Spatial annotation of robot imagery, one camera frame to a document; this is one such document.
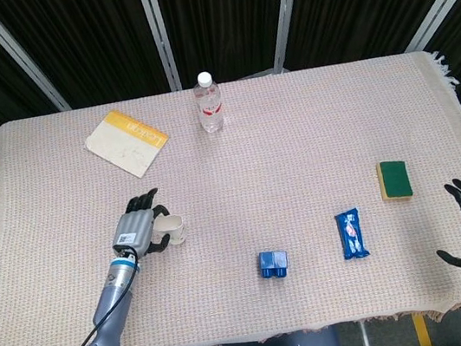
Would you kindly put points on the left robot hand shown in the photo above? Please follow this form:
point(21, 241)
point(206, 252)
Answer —
point(133, 230)

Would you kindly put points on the white paper cup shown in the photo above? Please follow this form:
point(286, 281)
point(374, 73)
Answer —
point(171, 230)

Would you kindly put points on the yellow and white book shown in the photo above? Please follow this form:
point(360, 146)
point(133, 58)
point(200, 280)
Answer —
point(127, 143)

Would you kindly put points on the green and yellow sponge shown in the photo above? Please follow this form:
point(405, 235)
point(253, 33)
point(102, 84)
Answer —
point(395, 180)

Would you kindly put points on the beige woven tablecloth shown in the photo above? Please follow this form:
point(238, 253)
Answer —
point(259, 186)

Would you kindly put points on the blue Oreo cookie packet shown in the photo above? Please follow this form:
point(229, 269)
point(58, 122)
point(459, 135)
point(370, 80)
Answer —
point(351, 235)

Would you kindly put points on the blue toy building block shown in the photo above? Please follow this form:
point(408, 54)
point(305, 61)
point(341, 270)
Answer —
point(274, 264)

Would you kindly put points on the clear plastic water bottle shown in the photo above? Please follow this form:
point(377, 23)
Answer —
point(208, 105)

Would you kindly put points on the yellow floor post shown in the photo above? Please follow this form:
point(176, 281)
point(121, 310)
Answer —
point(422, 333)

